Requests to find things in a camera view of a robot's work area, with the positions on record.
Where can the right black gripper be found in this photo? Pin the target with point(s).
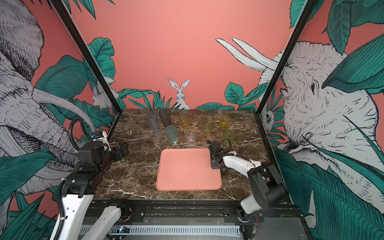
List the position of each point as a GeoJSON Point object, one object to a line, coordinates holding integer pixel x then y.
{"type": "Point", "coordinates": [212, 159]}

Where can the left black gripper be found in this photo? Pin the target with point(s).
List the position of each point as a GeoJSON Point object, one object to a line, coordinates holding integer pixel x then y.
{"type": "Point", "coordinates": [118, 154]}

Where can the pink plastic tray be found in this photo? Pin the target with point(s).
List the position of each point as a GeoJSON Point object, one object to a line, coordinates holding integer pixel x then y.
{"type": "Point", "coordinates": [187, 170]}

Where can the blue-grey clear tumbler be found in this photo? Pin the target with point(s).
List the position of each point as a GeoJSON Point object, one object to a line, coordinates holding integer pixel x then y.
{"type": "Point", "coordinates": [152, 121]}

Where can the amber yellow tumbler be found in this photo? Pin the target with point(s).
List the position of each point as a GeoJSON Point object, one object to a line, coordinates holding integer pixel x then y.
{"type": "Point", "coordinates": [184, 118]}

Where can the dark smoky tumbler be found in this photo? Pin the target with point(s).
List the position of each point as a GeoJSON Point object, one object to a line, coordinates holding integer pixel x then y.
{"type": "Point", "coordinates": [165, 116]}

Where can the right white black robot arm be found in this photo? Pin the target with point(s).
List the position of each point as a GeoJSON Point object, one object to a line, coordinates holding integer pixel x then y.
{"type": "Point", "coordinates": [267, 184]}

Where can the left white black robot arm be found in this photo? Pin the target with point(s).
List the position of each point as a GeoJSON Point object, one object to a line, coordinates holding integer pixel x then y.
{"type": "Point", "coordinates": [76, 191]}

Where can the pink clear tumbler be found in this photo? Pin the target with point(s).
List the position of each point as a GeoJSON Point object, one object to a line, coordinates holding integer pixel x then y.
{"type": "Point", "coordinates": [206, 139]}

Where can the light green tumbler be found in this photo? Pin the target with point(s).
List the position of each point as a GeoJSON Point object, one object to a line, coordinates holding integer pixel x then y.
{"type": "Point", "coordinates": [208, 124]}

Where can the clear colourless tumbler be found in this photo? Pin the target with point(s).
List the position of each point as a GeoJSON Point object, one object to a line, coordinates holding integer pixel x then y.
{"type": "Point", "coordinates": [190, 135]}

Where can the yellow short tumbler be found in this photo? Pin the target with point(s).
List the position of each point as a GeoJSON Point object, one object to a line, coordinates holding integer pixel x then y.
{"type": "Point", "coordinates": [225, 121]}

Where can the teal frosted tumbler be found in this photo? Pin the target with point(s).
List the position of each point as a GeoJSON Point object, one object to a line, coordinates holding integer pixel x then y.
{"type": "Point", "coordinates": [172, 133]}

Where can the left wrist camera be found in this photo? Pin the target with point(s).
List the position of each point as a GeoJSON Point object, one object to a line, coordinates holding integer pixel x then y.
{"type": "Point", "coordinates": [101, 136]}

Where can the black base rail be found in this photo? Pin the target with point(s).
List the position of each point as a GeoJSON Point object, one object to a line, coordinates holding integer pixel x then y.
{"type": "Point", "coordinates": [229, 210]}

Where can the white slotted cable duct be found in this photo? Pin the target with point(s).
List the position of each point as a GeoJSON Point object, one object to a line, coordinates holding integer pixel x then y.
{"type": "Point", "coordinates": [140, 230]}

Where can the left black frame post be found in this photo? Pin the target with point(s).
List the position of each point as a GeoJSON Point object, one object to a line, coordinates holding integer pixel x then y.
{"type": "Point", "coordinates": [63, 13]}

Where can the black frame post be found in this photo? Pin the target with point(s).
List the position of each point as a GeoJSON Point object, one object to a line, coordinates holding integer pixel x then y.
{"type": "Point", "coordinates": [63, 13]}
{"type": "Point", "coordinates": [302, 21]}

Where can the right black frame post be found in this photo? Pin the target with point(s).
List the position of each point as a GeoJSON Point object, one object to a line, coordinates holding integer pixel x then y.
{"type": "Point", "coordinates": [302, 21]}

